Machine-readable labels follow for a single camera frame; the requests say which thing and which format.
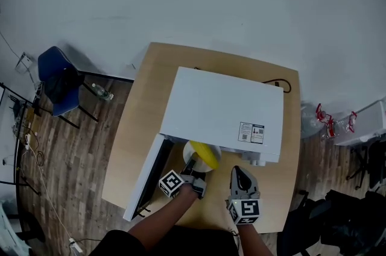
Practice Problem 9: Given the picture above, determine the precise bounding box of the person's right forearm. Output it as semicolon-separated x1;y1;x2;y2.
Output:
236;223;275;256

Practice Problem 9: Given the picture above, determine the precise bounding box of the person's left forearm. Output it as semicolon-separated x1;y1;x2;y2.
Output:
127;187;198;251

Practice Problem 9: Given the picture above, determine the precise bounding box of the clear water jug red handle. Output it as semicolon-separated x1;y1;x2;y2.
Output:
321;111;358;141
300;102;334;140

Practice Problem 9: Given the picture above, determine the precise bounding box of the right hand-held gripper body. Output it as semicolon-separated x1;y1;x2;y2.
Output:
226;190;262;225

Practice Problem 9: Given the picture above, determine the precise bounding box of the white cloth pile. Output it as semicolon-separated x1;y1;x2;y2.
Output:
0;200;31;256

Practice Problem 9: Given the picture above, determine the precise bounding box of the black bag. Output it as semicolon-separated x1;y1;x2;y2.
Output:
45;67;82;104

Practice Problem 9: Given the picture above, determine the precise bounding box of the whiteboard with black frame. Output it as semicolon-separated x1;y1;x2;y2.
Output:
0;83;42;197

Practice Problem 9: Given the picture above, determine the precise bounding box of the black round base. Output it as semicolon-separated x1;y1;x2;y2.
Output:
16;212;46;243

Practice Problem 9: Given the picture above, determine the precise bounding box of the blue chair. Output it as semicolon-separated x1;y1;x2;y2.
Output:
37;46;100;130

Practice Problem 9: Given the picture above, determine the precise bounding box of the black swivel chair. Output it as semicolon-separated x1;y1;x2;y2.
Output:
346;140;386;190

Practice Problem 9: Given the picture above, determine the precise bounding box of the clear plastic bottle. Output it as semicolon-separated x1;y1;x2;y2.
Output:
91;83;115;101

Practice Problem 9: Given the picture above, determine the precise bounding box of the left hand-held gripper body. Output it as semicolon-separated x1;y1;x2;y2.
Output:
159;169;207;200

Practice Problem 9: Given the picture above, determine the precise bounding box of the white round plate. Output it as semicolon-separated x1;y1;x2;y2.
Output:
183;140;223;173

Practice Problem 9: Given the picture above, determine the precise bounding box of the white microwave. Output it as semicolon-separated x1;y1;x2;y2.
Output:
122;66;285;222

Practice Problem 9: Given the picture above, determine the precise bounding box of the yellow banana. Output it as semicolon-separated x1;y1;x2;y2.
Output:
189;140;220;170

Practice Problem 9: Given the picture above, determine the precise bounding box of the white water dispenser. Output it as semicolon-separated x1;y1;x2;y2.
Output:
334;100;386;147

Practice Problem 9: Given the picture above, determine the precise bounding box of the person's black shirt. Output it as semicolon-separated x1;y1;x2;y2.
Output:
96;224;242;256

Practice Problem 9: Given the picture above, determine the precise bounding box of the black floor cable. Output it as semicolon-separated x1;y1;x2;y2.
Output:
68;237;105;256

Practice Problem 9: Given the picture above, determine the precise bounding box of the long white cable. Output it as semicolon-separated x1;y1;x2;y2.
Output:
17;128;80;253

